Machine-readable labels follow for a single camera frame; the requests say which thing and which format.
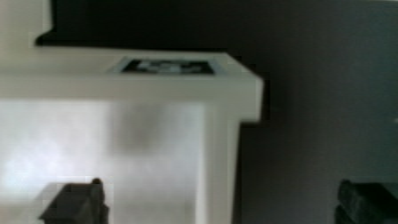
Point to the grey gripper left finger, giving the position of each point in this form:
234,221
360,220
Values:
76,206

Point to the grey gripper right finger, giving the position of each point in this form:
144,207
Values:
367,203

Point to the white front drawer tray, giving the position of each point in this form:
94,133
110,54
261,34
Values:
122,115

